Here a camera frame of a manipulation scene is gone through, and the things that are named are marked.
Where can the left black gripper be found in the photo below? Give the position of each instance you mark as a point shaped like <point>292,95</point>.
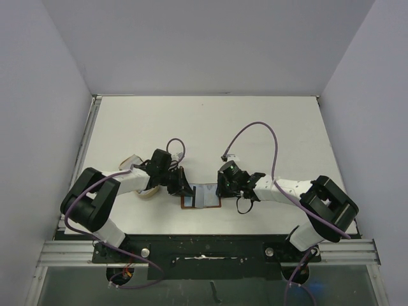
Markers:
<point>182,187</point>

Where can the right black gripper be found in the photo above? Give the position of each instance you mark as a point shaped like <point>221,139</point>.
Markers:
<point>221,184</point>

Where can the brown leather card holder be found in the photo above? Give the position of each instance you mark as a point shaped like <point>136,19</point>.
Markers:
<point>211,200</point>

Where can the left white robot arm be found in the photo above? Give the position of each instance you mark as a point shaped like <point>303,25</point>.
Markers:
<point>89,202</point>

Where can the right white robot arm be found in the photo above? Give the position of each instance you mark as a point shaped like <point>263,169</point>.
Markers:
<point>329,209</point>

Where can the beige card tray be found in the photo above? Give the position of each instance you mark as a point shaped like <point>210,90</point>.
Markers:
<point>148,193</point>

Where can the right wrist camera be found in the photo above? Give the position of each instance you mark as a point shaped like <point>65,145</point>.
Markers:
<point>230,157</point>

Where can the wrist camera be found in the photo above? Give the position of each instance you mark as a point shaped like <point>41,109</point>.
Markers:
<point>178,157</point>
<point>230,157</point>

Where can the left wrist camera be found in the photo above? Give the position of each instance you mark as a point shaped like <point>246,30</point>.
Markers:
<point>178,157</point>

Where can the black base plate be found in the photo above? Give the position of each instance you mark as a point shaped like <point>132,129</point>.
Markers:
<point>204,257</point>

